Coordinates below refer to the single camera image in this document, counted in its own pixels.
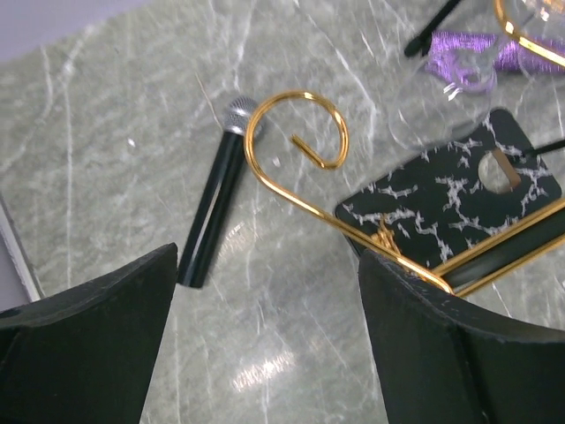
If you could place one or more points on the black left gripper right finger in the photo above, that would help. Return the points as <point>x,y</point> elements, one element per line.
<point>441,359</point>

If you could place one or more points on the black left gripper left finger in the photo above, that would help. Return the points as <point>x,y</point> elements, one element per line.
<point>87,354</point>

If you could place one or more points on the gold wine glass rack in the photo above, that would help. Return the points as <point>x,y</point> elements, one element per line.
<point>495,256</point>

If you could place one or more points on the black marble rack base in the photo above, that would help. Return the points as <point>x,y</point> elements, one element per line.
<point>436,205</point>

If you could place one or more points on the front left wine glass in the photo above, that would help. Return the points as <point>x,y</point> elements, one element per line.
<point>428,112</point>

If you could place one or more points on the black microphone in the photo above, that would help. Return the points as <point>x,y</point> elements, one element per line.
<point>204,235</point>

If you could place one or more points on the purple glitter microphone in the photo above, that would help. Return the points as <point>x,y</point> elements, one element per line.
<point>471,61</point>

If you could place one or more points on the black music stand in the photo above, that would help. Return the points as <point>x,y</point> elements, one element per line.
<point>421,43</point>

